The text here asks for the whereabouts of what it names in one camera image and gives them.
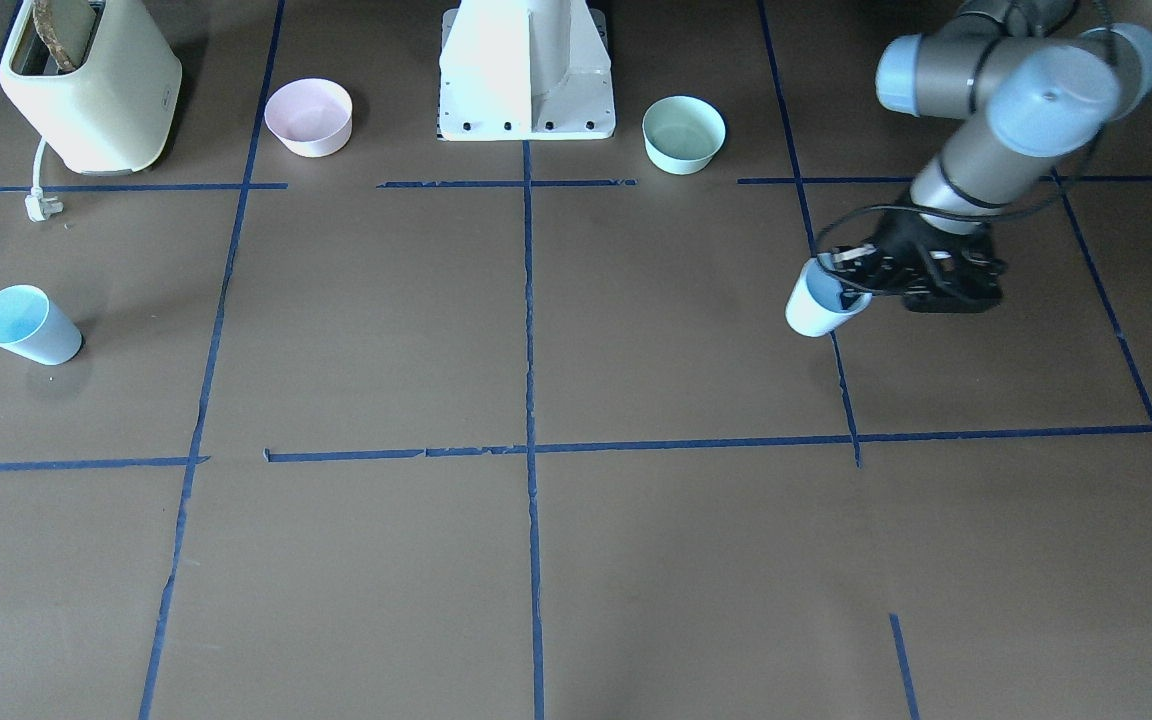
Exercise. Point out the white toaster plug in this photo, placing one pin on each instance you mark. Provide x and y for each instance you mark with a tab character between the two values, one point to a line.
39	206

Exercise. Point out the pink bowl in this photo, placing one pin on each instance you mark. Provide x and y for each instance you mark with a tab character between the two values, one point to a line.
313	117

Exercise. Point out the white pillar with base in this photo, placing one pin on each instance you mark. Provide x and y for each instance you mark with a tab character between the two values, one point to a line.
525	71

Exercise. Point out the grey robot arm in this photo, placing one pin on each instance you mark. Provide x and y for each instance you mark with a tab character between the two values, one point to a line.
1024	101

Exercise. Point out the green bowl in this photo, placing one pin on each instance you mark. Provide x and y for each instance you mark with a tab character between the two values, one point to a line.
682	134

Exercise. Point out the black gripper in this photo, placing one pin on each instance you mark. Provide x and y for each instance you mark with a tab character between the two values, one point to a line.
898	243

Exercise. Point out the cream toaster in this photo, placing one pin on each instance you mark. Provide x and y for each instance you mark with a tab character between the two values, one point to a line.
113	113

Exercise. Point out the blue plastic cup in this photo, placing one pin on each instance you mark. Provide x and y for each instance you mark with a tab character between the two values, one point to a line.
820	302
33	326

